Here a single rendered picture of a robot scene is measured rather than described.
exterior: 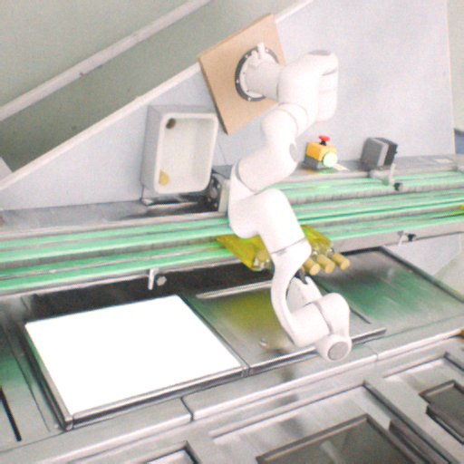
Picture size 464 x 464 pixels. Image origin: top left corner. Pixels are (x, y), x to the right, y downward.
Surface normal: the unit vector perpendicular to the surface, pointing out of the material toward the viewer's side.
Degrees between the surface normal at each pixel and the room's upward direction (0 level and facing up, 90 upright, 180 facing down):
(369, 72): 0
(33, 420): 90
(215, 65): 1
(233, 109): 1
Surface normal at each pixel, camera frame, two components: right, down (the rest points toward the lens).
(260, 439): 0.17, -0.90
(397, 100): 0.54, 0.43
